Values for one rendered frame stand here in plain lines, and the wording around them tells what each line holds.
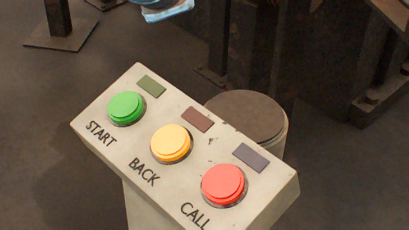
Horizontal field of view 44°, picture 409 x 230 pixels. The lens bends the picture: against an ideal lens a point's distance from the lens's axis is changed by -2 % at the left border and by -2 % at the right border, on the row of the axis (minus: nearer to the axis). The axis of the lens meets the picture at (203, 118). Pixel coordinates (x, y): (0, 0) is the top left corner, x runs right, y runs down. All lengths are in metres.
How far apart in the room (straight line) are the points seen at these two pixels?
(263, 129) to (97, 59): 1.11
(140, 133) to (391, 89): 1.11
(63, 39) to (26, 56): 0.14
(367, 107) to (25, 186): 0.93
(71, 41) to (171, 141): 1.31
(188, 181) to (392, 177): 0.95
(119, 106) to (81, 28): 1.32
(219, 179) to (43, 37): 1.43
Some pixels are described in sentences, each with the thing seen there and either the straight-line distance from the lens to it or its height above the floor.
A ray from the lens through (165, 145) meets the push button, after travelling 0.51.
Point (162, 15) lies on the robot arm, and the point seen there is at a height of 0.54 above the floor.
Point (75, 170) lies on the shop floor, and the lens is 1.34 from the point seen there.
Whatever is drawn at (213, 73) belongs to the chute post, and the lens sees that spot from 1.61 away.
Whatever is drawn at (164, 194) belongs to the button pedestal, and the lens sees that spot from 0.50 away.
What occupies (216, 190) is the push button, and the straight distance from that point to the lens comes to 0.48.
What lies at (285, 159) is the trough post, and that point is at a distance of 1.35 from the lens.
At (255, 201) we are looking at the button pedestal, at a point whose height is 0.60.
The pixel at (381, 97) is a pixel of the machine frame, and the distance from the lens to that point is 1.52.
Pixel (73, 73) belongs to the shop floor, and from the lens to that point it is 1.66.
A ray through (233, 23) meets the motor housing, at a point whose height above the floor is 0.33.
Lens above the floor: 0.97
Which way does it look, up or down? 42 degrees down
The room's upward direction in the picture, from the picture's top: 2 degrees clockwise
